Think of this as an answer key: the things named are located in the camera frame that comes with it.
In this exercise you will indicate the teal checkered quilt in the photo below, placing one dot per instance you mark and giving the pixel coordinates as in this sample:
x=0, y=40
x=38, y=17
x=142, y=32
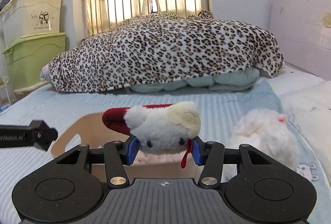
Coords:
x=234, y=81

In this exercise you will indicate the white pillow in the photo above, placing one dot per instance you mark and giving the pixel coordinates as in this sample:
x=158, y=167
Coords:
x=306, y=100

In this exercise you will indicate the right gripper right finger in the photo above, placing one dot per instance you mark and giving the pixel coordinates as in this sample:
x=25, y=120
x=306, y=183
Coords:
x=246, y=185

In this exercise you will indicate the pink headboard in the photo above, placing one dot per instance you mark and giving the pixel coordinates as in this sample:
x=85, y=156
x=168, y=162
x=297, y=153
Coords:
x=302, y=29

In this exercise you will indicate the white fluffy plush toy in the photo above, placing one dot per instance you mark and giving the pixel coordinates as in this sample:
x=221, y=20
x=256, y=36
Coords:
x=267, y=131

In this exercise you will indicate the green plastic storage bin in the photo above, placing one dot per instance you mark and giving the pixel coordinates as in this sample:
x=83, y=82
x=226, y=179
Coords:
x=26, y=57

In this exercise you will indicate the beige plastic storage bin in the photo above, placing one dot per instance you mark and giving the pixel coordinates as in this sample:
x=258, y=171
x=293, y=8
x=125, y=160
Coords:
x=25, y=18

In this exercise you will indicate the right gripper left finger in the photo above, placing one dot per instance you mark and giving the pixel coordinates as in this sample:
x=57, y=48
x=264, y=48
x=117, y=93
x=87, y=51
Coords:
x=78, y=186

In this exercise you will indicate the metal bed rail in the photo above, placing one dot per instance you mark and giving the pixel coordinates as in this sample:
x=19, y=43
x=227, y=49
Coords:
x=102, y=15

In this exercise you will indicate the striped blue bed sheet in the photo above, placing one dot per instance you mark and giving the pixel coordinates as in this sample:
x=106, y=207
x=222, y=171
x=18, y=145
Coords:
x=219, y=112

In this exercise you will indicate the leopard print blanket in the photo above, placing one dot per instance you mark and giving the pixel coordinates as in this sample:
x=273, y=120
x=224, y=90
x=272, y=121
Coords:
x=162, y=48

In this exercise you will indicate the white plush kitty toy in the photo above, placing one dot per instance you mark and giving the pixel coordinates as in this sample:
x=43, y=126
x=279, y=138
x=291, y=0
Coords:
x=159, y=129

